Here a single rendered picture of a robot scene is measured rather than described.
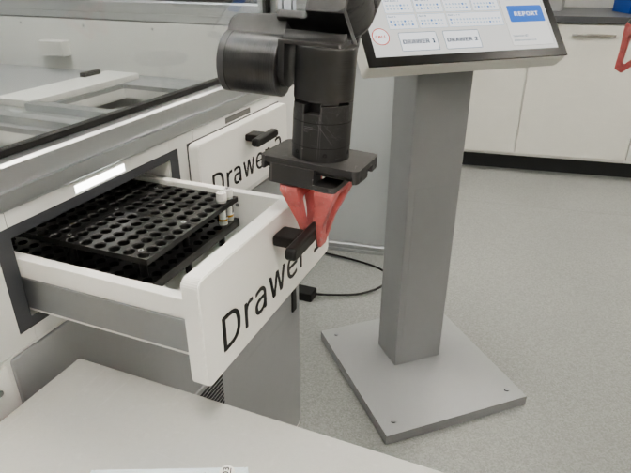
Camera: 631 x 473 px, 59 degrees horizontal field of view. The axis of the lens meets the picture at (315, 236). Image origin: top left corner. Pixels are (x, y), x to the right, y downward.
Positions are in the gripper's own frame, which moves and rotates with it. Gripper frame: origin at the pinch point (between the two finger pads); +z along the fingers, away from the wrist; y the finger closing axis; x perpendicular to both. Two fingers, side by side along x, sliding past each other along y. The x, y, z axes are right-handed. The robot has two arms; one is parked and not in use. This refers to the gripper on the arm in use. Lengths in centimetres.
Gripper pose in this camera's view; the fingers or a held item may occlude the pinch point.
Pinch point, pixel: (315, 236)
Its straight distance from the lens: 59.2
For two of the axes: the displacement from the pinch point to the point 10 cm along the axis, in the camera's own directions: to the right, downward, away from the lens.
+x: -3.9, 3.9, -8.3
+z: -0.5, 9.0, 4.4
